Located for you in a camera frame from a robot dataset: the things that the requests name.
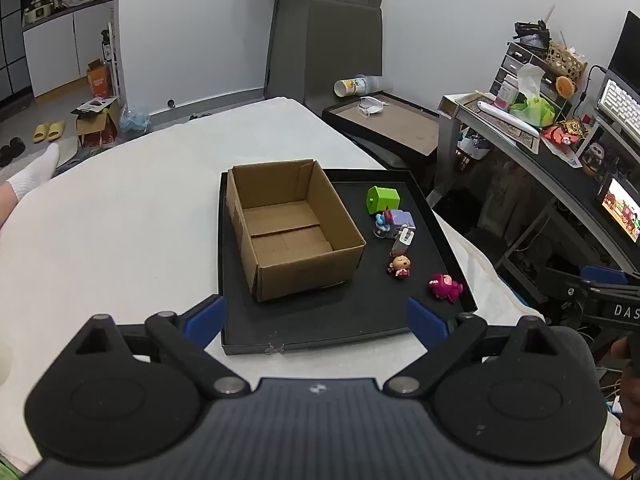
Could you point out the blue plastic bag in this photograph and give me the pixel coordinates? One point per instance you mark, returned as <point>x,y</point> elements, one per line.
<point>135,120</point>

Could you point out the white charger plug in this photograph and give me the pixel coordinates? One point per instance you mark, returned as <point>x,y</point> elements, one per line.
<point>402,242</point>

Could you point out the green toy house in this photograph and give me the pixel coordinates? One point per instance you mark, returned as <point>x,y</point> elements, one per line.
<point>382,200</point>

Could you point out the yellow slipper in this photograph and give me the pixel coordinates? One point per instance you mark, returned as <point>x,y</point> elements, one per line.
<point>56,130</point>
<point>41,133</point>

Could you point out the small lit screen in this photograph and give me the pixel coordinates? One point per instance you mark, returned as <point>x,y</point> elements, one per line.
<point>620,207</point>

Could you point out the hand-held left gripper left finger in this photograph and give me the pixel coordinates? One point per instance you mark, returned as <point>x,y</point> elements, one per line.
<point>205,321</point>

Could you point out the black slipper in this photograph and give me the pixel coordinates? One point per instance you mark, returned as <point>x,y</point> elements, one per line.
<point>17,146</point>
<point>7,156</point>

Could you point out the cardboard box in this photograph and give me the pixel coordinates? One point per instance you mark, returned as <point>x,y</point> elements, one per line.
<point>300,240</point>

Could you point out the grey drawer organiser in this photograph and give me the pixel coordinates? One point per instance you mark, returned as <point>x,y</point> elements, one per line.
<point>515,62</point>

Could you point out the magenta pig toy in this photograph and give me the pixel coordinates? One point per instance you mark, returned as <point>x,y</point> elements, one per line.
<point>442,287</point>

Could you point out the green plastic bag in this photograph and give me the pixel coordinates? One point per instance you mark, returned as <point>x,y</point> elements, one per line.
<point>535,112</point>

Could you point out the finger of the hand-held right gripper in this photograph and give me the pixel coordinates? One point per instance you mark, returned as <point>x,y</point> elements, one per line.
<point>602,276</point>

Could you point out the red snack packet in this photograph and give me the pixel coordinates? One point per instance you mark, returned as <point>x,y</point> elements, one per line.
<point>562,136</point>

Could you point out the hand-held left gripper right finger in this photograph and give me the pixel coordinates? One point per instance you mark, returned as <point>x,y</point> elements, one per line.
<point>425,322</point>

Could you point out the wicker basket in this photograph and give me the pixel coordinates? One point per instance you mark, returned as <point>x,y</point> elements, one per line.
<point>565,60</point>

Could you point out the grey upright panel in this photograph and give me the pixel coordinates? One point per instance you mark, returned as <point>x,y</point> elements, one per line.
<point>345,50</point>

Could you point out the purple block toy figure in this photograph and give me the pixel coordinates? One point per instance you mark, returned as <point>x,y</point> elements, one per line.
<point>400,220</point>

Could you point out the white tissue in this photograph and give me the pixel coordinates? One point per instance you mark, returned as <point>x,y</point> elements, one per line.
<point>529,82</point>

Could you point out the person's leg with white sock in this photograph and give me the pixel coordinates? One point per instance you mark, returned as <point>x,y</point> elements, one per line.
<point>32,172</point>

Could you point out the white face mask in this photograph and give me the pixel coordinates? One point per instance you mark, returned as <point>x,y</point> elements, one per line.
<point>372,106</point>

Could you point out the black monitor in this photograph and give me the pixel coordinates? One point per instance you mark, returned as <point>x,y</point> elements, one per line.
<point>627,55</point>

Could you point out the black shallow tray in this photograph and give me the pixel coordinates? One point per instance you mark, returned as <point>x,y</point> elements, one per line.
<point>350,310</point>

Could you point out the grey desk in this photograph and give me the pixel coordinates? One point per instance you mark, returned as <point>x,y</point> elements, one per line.
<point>560,170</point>

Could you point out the orange printed box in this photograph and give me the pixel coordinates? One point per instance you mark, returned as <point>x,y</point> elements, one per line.
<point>98,80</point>

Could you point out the orange plush ball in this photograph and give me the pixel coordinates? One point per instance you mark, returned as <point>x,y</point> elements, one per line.
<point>566,86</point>

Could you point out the small robot figure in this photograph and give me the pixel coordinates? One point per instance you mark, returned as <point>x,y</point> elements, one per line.
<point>595,157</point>

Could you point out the white cabinet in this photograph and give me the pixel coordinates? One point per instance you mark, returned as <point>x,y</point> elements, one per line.
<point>65,50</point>

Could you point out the open carton on floor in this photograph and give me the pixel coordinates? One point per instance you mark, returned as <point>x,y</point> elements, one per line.
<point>97,125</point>

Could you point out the brown topped black tray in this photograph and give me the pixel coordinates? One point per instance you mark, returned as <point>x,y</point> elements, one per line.
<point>395,127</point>

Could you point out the white keyboard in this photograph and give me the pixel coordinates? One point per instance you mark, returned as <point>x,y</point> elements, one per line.
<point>622,110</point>

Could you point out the small doll figurine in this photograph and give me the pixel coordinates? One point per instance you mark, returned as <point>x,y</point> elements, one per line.
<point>400,265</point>

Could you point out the yellow white paper cup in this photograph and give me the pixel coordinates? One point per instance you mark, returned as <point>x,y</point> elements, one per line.
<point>347,87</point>

